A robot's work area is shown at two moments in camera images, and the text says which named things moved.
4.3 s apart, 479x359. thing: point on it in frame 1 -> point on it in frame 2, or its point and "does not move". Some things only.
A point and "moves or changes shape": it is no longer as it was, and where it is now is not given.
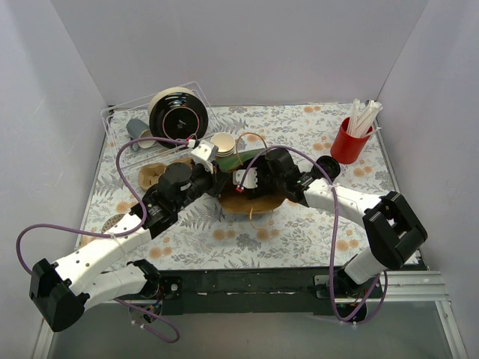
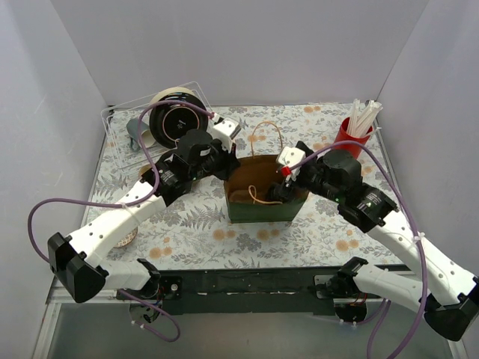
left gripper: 218,176 -> 229,164
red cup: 346,148 does not move
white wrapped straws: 361,121 does not move
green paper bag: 240,202 moves or changes shape
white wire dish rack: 160,125 does not move
